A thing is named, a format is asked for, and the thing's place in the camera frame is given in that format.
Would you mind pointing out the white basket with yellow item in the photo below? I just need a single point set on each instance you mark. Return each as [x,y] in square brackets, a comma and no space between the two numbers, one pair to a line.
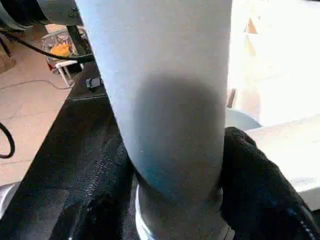
[62,50]

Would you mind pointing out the white plastic table leg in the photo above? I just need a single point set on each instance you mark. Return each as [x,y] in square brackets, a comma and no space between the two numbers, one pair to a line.
[165,100]

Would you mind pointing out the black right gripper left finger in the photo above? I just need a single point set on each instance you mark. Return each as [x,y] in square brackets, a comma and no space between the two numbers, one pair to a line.
[105,200]

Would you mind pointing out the white plastic table top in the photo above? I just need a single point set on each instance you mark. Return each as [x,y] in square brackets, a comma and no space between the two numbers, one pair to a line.
[280,75]

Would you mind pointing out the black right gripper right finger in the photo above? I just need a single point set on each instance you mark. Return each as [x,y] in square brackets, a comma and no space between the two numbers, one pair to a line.
[265,195]

